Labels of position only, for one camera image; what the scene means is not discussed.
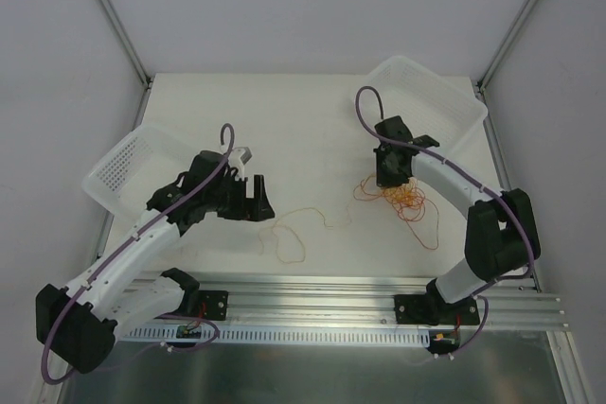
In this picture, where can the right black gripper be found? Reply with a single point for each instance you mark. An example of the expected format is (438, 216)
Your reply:
(395, 173)

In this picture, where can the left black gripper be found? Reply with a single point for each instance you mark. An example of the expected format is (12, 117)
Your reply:
(247, 202)

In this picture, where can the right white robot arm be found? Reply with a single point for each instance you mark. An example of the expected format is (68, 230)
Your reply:
(500, 235)

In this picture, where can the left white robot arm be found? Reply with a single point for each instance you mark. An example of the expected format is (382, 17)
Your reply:
(82, 321)

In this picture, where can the right white plastic basket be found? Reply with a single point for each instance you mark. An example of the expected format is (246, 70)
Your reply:
(427, 103)

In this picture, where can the white plastic basket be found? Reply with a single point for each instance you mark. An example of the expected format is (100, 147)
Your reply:
(146, 159)
(427, 103)

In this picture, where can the left white plastic basket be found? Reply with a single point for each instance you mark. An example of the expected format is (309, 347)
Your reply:
(146, 159)

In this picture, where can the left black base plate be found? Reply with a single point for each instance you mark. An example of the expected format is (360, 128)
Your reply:
(208, 304)

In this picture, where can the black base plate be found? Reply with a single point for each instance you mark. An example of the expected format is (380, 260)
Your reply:
(208, 304)
(419, 309)

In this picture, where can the aluminium mounting rail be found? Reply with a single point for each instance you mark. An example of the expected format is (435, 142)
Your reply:
(367, 301)

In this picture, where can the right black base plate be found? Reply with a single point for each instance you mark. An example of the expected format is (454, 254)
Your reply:
(419, 309)

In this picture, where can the white slotted cable duct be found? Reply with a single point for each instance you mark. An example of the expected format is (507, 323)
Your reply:
(281, 335)

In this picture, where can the right aluminium frame post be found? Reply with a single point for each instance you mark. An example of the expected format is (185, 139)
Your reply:
(513, 33)

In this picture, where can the aluminium frame post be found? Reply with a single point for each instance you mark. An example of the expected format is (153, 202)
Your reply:
(116, 25)
(513, 33)

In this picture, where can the left aluminium frame post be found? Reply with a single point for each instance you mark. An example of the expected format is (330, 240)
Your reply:
(116, 25)

